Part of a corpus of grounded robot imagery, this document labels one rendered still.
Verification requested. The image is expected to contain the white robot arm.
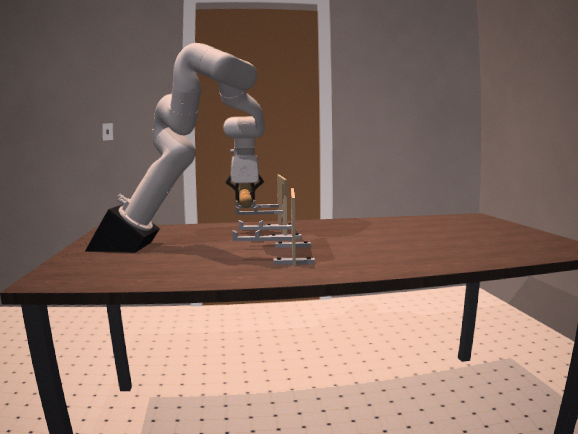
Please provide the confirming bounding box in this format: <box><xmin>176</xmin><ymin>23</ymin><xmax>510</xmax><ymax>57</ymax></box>
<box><xmin>117</xmin><ymin>43</ymin><xmax>265</xmax><ymax>231</ymax></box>

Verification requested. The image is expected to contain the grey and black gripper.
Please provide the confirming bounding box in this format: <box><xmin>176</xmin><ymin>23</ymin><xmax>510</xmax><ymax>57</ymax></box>
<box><xmin>226</xmin><ymin>155</ymin><xmax>264</xmax><ymax>202</ymax></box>

